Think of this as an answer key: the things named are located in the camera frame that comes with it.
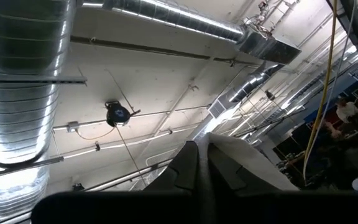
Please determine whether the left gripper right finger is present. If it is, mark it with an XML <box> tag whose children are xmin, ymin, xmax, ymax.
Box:
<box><xmin>208</xmin><ymin>143</ymin><xmax>279</xmax><ymax>192</ymax></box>

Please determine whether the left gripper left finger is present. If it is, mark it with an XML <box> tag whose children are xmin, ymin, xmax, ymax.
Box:
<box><xmin>144</xmin><ymin>141</ymin><xmax>199</xmax><ymax>192</ymax></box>

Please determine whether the white smooth garment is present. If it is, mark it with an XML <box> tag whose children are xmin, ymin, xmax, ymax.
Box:
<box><xmin>196</xmin><ymin>132</ymin><xmax>298</xmax><ymax>192</ymax></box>

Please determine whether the white ceiling conduit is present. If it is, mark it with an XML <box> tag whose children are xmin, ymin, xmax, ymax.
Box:
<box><xmin>53</xmin><ymin>105</ymin><xmax>211</xmax><ymax>131</ymax></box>

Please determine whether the person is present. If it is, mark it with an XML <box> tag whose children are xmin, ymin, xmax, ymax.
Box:
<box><xmin>317</xmin><ymin>119</ymin><xmax>358</xmax><ymax>142</ymax></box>
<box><xmin>335</xmin><ymin>98</ymin><xmax>358</xmax><ymax>124</ymax></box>

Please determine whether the white ceiling junction box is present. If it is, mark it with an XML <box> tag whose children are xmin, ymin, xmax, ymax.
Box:
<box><xmin>66</xmin><ymin>121</ymin><xmax>80</xmax><ymax>134</ymax></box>

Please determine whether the grey strut channel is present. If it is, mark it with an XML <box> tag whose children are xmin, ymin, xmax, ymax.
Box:
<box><xmin>0</xmin><ymin>75</ymin><xmax>88</xmax><ymax>85</ymax></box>

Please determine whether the black ceiling cord reel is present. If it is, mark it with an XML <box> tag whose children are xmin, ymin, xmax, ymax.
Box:
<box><xmin>105</xmin><ymin>100</ymin><xmax>142</xmax><ymax>128</ymax></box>

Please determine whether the grey hanging cable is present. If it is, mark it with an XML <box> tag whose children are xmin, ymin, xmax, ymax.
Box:
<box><xmin>303</xmin><ymin>0</ymin><xmax>358</xmax><ymax>181</ymax></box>

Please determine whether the long silver duct with box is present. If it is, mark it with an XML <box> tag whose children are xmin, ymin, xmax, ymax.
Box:
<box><xmin>81</xmin><ymin>0</ymin><xmax>301</xmax><ymax>65</ymax></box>

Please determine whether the grey metal rail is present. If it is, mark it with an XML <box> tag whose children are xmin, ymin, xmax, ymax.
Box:
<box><xmin>0</xmin><ymin>156</ymin><xmax>65</xmax><ymax>182</ymax></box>

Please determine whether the large silver ventilation duct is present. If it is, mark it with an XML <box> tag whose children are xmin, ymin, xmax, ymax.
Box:
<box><xmin>0</xmin><ymin>0</ymin><xmax>78</xmax><ymax>224</ymax></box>

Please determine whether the black overhead rig frame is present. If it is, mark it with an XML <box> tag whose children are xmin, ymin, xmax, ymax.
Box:
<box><xmin>325</xmin><ymin>0</ymin><xmax>358</xmax><ymax>60</ymax></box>

